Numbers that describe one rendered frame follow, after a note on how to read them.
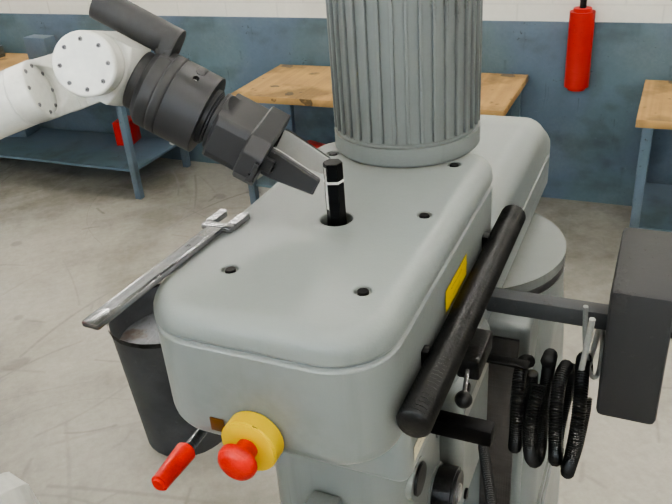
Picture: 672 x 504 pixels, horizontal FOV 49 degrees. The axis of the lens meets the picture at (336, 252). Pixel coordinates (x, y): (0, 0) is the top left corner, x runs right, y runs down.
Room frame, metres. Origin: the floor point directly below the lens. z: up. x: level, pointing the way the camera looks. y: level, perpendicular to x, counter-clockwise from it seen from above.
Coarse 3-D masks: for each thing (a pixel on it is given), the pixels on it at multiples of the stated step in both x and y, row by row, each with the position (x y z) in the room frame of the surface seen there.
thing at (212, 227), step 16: (208, 224) 0.75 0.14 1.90; (224, 224) 0.75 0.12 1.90; (240, 224) 0.75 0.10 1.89; (192, 240) 0.71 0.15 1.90; (208, 240) 0.71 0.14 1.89; (176, 256) 0.68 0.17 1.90; (160, 272) 0.65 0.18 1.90; (128, 288) 0.62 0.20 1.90; (144, 288) 0.62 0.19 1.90; (112, 304) 0.59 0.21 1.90; (128, 304) 0.60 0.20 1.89; (96, 320) 0.57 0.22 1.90
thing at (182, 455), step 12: (204, 432) 0.63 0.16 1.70; (180, 444) 0.60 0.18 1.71; (192, 444) 0.61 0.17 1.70; (168, 456) 0.59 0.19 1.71; (180, 456) 0.59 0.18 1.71; (192, 456) 0.59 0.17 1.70; (168, 468) 0.57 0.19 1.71; (180, 468) 0.58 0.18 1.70; (156, 480) 0.56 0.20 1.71; (168, 480) 0.56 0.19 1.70
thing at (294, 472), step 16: (432, 448) 0.75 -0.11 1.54; (288, 464) 0.70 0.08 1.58; (304, 464) 0.68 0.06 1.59; (320, 464) 0.67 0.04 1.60; (416, 464) 0.68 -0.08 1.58; (432, 464) 0.75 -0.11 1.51; (288, 480) 0.70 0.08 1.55; (304, 480) 0.69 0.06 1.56; (320, 480) 0.68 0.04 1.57; (336, 480) 0.67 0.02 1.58; (352, 480) 0.66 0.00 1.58; (368, 480) 0.65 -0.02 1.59; (384, 480) 0.65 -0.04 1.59; (416, 480) 0.67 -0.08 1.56; (432, 480) 0.74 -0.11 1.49; (288, 496) 0.70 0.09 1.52; (304, 496) 0.69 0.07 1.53; (352, 496) 0.66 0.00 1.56; (368, 496) 0.65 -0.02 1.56; (384, 496) 0.65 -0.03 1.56; (400, 496) 0.66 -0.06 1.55; (416, 496) 0.67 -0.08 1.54
